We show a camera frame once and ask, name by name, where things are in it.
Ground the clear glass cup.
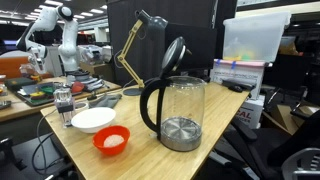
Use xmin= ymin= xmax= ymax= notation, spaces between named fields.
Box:
xmin=53 ymin=84 xmax=76 ymax=130

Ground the black backdrop curtain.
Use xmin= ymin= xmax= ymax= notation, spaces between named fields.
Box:
xmin=106 ymin=0 xmax=238 ymax=86

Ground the grey folded cloth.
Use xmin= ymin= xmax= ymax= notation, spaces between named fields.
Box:
xmin=88 ymin=92 xmax=123 ymax=110

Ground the wooden desk lamp grey head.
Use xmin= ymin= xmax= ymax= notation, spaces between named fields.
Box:
xmin=116 ymin=9 xmax=169 ymax=97

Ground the white rice heap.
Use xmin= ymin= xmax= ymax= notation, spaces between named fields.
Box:
xmin=103 ymin=134 xmax=125 ymax=148

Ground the white ceramic bowl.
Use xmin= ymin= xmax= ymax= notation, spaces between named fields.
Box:
xmin=70 ymin=106 xmax=117 ymax=135

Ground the grey stacked kitchenware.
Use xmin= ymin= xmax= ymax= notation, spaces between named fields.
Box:
xmin=64 ymin=69 xmax=108 ymax=93

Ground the black handheld device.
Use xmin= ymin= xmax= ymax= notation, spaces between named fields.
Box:
xmin=221 ymin=78 xmax=257 ymax=94

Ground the white box with coloured tape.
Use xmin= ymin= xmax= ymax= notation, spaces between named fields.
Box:
xmin=210 ymin=58 xmax=268 ymax=101

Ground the orange plastic bowl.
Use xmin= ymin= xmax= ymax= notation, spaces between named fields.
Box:
xmin=92 ymin=125 xmax=131 ymax=157

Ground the small red bowl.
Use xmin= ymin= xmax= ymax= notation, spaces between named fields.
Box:
xmin=70 ymin=81 xmax=86 ymax=94

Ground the white box with red lettering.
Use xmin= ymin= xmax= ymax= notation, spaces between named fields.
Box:
xmin=237 ymin=94 xmax=266 ymax=131

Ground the clear plastic storage bin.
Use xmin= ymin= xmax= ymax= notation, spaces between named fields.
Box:
xmin=222 ymin=11 xmax=292 ymax=64

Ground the small green bowl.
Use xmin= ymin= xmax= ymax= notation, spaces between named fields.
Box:
xmin=40 ymin=85 xmax=56 ymax=95

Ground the black office chair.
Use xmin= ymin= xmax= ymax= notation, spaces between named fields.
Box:
xmin=208 ymin=109 xmax=320 ymax=180

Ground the black tray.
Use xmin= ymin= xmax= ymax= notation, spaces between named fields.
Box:
xmin=14 ymin=82 xmax=86 ymax=108

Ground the yellow and red toy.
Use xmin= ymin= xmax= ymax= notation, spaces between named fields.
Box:
xmin=29 ymin=91 xmax=47 ymax=101

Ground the brown cardboard box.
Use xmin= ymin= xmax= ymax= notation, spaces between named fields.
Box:
xmin=269 ymin=103 xmax=303 ymax=135

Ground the dark green flat box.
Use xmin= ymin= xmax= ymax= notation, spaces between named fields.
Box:
xmin=3 ymin=77 xmax=37 ymax=91

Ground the wooden side table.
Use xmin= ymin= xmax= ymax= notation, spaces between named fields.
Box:
xmin=0 ymin=75 xmax=122 ymax=123

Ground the large orange object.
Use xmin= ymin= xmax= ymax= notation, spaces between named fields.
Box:
xmin=0 ymin=55 xmax=32 ymax=80

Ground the glass kettle with black handle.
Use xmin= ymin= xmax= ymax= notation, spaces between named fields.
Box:
xmin=139 ymin=36 xmax=207 ymax=153

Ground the grey lamp cable with switch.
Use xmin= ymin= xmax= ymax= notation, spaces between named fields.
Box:
xmin=31 ymin=93 xmax=99 ymax=174

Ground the white desk cable grommet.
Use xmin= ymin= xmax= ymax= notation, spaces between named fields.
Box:
xmin=73 ymin=101 xmax=90 ymax=113

